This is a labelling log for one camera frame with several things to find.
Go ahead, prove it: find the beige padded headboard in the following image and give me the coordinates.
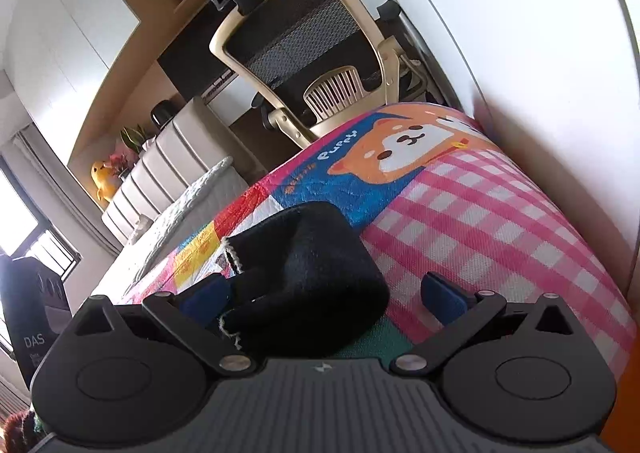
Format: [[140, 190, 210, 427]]
[[101, 98, 251, 254]]

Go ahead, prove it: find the white quilted bed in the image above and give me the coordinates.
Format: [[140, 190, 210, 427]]
[[92, 156, 251, 305]]

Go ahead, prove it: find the orange object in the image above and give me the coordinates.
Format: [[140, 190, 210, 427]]
[[599, 399, 640, 453]]

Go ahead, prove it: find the white desk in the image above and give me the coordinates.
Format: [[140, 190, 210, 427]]
[[206, 76, 283, 136]]

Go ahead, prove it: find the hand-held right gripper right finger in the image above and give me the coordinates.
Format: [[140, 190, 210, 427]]
[[390, 272, 581, 377]]

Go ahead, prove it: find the yellow plush duck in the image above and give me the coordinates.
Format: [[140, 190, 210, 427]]
[[90, 160, 119, 204]]

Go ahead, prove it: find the black knit garment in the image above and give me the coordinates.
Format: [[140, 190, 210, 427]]
[[217, 202, 392, 359]]

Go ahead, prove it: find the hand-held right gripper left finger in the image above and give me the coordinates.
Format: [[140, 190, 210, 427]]
[[65, 277, 253, 377]]

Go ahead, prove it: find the grey curtain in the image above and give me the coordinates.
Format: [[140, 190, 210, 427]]
[[10, 128, 123, 256]]

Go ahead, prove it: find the green potted plant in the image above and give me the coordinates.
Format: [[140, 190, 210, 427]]
[[120, 124, 152, 155]]

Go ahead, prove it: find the colourful cartoon play mat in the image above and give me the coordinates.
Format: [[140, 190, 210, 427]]
[[117, 103, 632, 384]]

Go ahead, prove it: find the beige mesh office chair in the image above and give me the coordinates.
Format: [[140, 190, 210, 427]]
[[197, 0, 441, 149]]

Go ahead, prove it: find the red green fuzzy cloth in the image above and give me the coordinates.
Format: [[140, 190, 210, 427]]
[[0, 408, 45, 453]]

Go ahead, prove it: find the black computer monitor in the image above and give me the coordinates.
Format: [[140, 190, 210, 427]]
[[157, 8, 237, 101]]

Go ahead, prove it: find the dark keyboard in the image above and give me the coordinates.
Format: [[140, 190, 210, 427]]
[[202, 70, 239, 99]]

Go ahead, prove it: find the window with dark frame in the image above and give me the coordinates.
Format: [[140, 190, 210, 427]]
[[0, 153, 82, 351]]

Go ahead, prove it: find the black round appliance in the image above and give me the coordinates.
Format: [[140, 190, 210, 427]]
[[151, 102, 176, 127]]

